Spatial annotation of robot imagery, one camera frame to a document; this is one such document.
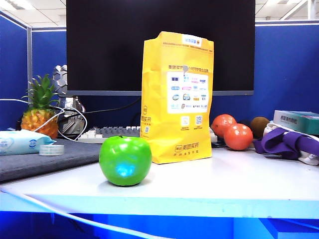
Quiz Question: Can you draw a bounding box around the yellow printed paper bag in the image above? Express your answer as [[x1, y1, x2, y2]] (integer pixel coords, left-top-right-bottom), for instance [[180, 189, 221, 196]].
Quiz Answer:
[[140, 31, 215, 164]]

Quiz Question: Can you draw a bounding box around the green apple with blue glare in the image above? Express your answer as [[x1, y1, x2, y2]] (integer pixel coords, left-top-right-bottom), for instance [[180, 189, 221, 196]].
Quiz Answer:
[[98, 135, 153, 187]]

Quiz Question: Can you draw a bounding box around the grey and white keyboard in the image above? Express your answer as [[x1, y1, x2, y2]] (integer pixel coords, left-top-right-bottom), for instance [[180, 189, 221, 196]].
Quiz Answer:
[[77, 125, 218, 144]]

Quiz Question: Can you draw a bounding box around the back red tomato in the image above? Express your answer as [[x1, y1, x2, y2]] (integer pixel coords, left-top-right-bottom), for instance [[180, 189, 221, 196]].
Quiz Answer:
[[211, 114, 237, 136]]

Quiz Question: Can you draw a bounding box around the red tomato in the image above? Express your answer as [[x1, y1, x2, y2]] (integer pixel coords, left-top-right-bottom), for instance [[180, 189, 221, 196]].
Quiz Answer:
[[211, 114, 237, 136], [223, 123, 254, 151]]

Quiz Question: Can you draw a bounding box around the black computer monitor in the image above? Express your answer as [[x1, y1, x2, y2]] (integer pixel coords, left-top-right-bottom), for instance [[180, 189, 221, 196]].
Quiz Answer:
[[66, 0, 256, 96]]

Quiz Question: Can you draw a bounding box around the front red tomato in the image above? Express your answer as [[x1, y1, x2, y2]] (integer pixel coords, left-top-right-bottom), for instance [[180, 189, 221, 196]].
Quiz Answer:
[[223, 123, 254, 151]]

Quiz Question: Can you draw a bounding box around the silver robot figurine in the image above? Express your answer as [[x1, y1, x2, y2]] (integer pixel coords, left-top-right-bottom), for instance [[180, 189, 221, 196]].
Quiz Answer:
[[51, 64, 86, 136]]

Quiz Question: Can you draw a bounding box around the brown kiwi fruit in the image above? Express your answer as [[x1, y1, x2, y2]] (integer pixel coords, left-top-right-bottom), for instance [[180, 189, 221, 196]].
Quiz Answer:
[[250, 116, 271, 139]]

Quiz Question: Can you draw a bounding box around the grey felt desk mat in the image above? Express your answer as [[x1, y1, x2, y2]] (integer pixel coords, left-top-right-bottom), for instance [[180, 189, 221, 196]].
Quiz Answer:
[[0, 138, 102, 183]]

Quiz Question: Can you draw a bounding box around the clear tape roll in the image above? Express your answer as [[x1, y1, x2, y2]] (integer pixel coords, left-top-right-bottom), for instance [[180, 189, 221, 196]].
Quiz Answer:
[[39, 144, 65, 156]]

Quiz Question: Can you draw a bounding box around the toy pineapple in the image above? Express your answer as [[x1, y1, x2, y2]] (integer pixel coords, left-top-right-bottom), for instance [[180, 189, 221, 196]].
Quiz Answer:
[[20, 74, 60, 139]]

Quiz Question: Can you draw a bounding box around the purple cloth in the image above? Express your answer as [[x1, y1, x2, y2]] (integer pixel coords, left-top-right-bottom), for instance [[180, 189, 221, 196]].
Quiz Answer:
[[253, 127, 319, 160]]

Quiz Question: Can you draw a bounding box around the teal medicine box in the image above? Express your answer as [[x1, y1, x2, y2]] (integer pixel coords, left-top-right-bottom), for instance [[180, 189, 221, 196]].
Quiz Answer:
[[273, 110, 319, 135]]

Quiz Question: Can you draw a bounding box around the wet wipes pack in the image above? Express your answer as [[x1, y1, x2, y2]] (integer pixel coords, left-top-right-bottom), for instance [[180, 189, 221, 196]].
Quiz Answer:
[[0, 129, 57, 156]]

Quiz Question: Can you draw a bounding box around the black cable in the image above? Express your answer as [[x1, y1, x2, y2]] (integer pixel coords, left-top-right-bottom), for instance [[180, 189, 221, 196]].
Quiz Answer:
[[58, 96, 142, 122]]

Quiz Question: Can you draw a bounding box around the white cable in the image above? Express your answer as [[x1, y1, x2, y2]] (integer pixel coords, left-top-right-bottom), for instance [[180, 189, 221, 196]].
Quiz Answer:
[[0, 98, 88, 142]]

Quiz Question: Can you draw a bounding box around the thick white cord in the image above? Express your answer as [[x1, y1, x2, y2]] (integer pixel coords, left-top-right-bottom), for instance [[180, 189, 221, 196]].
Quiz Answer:
[[0, 186, 172, 239]]

